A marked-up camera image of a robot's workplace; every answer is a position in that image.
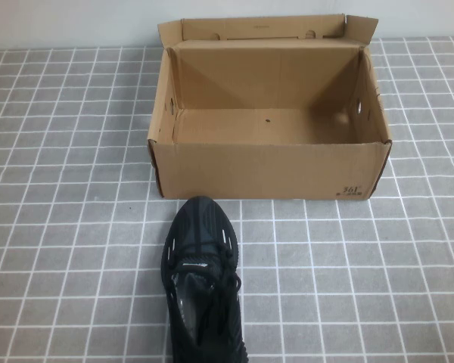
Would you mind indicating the grey white-grid tablecloth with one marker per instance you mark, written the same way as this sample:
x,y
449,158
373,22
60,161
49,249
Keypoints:
x,y
60,227

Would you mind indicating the black knit sneaker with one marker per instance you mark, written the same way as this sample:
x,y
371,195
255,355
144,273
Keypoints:
x,y
200,302

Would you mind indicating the brown cardboard shoe box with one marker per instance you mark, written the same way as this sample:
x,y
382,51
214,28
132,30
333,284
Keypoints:
x,y
268,170

